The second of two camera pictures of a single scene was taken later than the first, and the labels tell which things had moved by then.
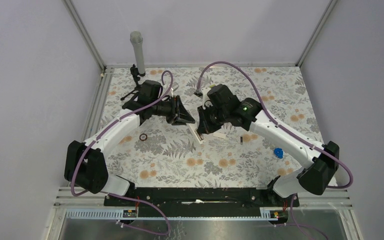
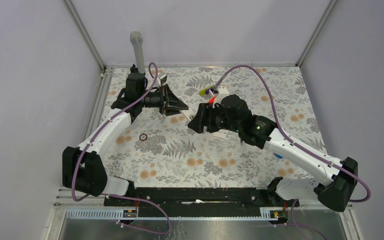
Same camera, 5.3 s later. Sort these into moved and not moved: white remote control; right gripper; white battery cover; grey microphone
Moved: white remote control
Not moved: right gripper; grey microphone; white battery cover
